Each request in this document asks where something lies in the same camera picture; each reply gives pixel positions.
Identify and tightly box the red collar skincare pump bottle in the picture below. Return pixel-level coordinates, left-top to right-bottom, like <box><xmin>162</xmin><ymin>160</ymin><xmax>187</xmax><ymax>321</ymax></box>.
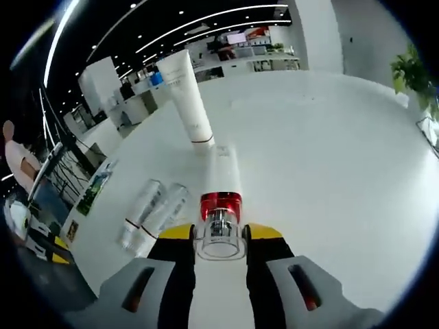
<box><xmin>193</xmin><ymin>143</ymin><xmax>248</xmax><ymax>263</ymax></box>

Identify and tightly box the gold foil packet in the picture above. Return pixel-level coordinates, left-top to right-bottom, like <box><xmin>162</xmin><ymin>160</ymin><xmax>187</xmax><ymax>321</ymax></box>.
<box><xmin>64</xmin><ymin>221</ymin><xmax>80</xmax><ymax>243</ymax></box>

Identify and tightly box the green potted plant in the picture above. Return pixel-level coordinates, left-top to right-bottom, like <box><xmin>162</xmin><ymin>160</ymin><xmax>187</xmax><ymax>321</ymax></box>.
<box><xmin>390</xmin><ymin>44</ymin><xmax>439</xmax><ymax>116</ymax></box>

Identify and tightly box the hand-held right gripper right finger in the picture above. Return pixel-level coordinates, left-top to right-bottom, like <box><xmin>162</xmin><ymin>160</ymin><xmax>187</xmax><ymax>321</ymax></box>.
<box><xmin>245</xmin><ymin>222</ymin><xmax>388</xmax><ymax>329</ymax></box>

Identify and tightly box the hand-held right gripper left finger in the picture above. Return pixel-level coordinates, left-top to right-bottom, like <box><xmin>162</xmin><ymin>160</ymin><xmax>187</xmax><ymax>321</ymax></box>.
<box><xmin>99</xmin><ymin>224</ymin><xmax>196</xmax><ymax>329</ymax></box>

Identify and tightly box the white office counter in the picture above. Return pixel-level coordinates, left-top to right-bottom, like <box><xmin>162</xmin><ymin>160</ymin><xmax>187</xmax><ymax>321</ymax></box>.
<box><xmin>119</xmin><ymin>51</ymin><xmax>301</xmax><ymax>131</ymax></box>

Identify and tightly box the dark clear plastic bag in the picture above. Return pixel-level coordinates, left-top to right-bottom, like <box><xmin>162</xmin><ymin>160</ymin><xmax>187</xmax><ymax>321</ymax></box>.
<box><xmin>95</xmin><ymin>158</ymin><xmax>120</xmax><ymax>182</ymax></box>

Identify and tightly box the green printed packet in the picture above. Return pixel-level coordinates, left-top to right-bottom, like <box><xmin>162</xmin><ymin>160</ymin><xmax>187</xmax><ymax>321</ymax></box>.
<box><xmin>75</xmin><ymin>171</ymin><xmax>114</xmax><ymax>217</ymax></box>

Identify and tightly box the white skincare tube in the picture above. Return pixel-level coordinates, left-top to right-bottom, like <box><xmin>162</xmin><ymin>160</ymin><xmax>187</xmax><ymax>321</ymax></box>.
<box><xmin>156</xmin><ymin>49</ymin><xmax>216</xmax><ymax>157</ymax></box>

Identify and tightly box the small clear-cap skincare bottle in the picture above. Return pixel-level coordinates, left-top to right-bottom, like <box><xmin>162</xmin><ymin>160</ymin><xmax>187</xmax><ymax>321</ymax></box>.
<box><xmin>132</xmin><ymin>183</ymin><xmax>191</xmax><ymax>258</ymax></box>
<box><xmin>118</xmin><ymin>178</ymin><xmax>163</xmax><ymax>254</ymax></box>

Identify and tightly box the black laptop stand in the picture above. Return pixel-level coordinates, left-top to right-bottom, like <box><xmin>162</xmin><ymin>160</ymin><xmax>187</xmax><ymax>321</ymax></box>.
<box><xmin>37</xmin><ymin>87</ymin><xmax>107</xmax><ymax>206</ymax></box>

